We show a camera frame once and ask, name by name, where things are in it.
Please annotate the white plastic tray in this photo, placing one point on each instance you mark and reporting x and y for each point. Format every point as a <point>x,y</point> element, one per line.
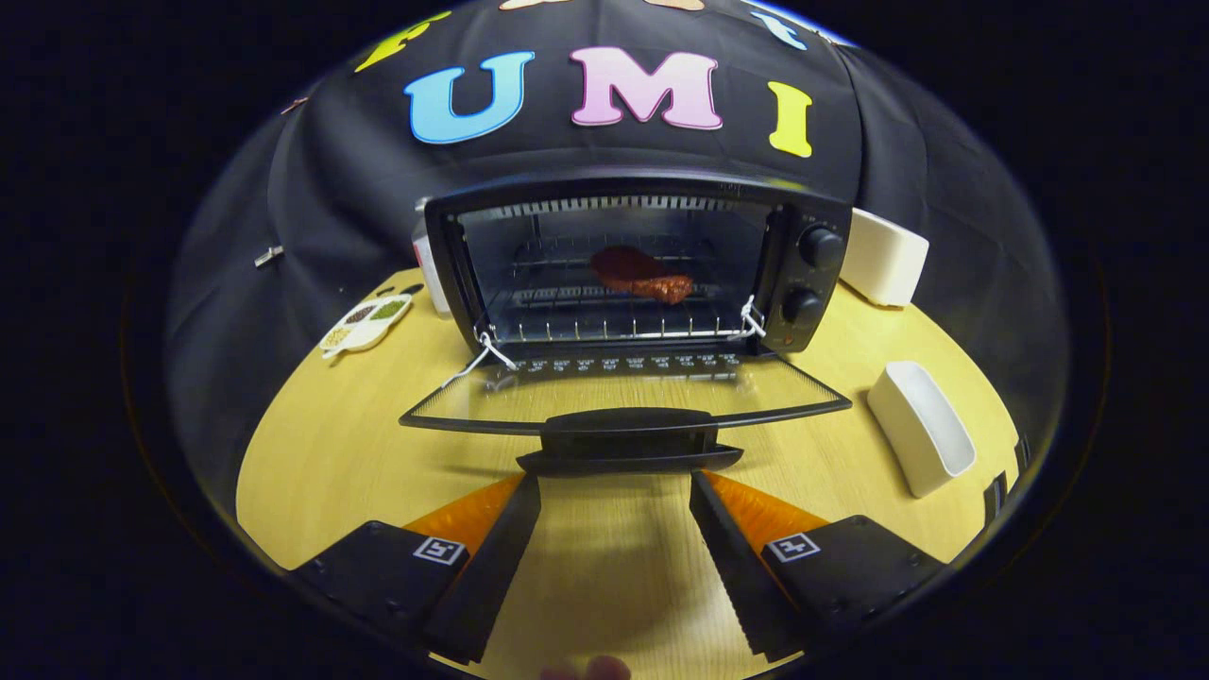
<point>921,430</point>

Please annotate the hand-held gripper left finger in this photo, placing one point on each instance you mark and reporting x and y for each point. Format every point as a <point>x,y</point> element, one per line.
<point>491,567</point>

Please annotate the white divided spice dish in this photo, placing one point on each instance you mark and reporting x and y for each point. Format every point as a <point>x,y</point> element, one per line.
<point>366,324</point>

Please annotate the silver metal clip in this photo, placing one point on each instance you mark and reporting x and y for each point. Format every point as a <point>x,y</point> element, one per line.
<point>268,256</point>

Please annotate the red clip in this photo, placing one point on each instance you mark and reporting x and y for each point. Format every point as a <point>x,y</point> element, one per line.
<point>295,104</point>

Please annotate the red meat slice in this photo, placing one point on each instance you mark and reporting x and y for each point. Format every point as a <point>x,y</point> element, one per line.
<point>642,276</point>

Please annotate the black toaster oven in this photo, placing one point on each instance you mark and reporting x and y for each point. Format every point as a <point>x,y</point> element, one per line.
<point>623,444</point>

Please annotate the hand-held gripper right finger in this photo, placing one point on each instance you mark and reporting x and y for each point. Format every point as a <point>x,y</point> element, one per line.
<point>732,567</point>

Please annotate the white bread toaster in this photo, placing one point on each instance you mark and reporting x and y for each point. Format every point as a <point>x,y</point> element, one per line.
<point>883,260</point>

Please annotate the black bracket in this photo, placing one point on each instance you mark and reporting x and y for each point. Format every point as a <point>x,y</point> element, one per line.
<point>1023,451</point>
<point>995,499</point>

